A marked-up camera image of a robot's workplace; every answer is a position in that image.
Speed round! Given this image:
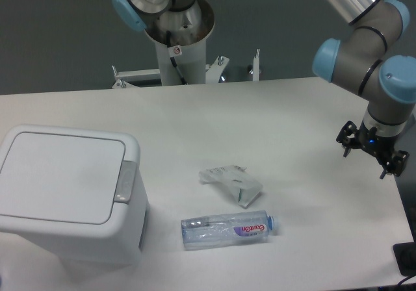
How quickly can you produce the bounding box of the crushed clear water bottle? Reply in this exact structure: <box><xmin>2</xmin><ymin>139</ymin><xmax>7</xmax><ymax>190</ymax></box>
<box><xmin>181</xmin><ymin>210</ymin><xmax>276</xmax><ymax>249</ymax></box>

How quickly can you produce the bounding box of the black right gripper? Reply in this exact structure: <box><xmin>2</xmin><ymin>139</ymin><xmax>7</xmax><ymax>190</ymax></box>
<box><xmin>336</xmin><ymin>121</ymin><xmax>410</xmax><ymax>179</ymax></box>

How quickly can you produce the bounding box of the white plastic trash can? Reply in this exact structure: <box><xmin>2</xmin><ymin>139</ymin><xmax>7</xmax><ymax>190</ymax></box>
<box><xmin>1</xmin><ymin>124</ymin><xmax>150</xmax><ymax>264</ymax></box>

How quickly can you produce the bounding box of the black device at table edge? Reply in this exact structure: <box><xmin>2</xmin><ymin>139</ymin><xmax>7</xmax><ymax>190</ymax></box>
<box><xmin>393</xmin><ymin>242</ymin><xmax>415</xmax><ymax>276</ymax></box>

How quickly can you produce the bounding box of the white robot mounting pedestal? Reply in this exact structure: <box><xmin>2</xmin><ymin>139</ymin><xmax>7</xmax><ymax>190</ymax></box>
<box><xmin>111</xmin><ymin>0</ymin><xmax>263</xmax><ymax>90</ymax></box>

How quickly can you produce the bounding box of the crumpled clear plastic bag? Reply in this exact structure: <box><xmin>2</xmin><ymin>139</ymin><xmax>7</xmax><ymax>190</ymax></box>
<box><xmin>198</xmin><ymin>165</ymin><xmax>263</xmax><ymax>209</ymax></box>

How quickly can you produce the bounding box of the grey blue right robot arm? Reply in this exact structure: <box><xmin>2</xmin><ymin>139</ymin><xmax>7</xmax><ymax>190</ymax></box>
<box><xmin>312</xmin><ymin>0</ymin><xmax>415</xmax><ymax>177</ymax></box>

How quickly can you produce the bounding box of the white trash can lid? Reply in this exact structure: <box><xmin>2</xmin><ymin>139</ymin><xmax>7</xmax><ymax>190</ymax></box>
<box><xmin>1</xmin><ymin>132</ymin><xmax>125</xmax><ymax>225</ymax></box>

